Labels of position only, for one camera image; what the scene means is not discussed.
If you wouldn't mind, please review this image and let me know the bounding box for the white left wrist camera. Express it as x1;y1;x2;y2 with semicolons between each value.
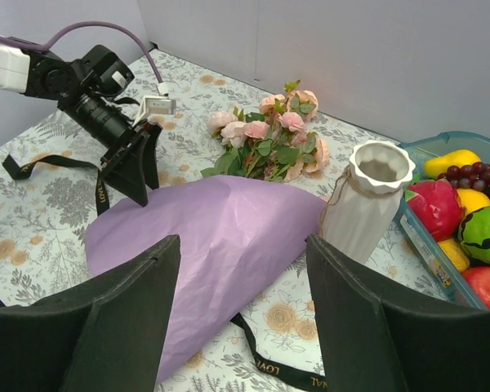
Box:
132;96;176;127

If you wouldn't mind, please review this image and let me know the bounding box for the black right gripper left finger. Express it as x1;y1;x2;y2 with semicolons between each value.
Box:
0;235;180;391

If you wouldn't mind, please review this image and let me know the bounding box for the white ribbed ceramic vase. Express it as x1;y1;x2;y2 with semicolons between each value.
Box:
319;140;416;265

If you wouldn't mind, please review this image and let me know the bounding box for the black ribbon with gold text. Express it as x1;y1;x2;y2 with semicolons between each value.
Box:
7;161;323;391

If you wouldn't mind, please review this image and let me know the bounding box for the yellow mango left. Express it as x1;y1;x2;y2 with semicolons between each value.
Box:
423;149;481;178

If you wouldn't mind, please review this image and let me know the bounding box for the yellow fruit piece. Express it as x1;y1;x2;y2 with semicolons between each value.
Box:
438;238;470;273

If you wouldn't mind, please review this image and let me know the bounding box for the dark red grape bunch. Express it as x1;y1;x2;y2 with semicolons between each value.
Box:
437;162;490;199

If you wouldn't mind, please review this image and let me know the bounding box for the green round fruit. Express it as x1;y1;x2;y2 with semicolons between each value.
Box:
457;206;490;264

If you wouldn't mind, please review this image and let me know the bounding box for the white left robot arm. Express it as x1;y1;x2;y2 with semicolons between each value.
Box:
0;36;162;212

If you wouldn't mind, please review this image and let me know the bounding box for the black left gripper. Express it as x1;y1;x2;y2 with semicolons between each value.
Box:
24;45;163;207

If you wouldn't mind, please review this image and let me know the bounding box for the pink red fruit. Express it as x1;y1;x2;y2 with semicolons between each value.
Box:
404;180;466;242

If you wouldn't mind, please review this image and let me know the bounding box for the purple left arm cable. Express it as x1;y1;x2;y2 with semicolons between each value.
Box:
0;20;171;96

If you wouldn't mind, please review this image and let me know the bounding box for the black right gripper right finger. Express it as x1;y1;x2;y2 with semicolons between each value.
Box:
306;235;490;391

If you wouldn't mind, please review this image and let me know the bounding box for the teal plastic fruit basket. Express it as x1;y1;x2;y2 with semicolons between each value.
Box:
394;131;490;310

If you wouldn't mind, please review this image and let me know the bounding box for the purple wrapping paper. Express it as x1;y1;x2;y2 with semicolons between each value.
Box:
85;176;325;381

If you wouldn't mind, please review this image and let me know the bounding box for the floral patterned table mat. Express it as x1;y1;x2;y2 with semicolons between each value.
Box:
0;48;454;392

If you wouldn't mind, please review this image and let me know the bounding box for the red apple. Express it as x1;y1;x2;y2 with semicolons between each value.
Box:
462;266;490;309

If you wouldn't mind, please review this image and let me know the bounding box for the pink artificial flower bouquet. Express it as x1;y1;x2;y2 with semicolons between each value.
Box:
201;80;330;182

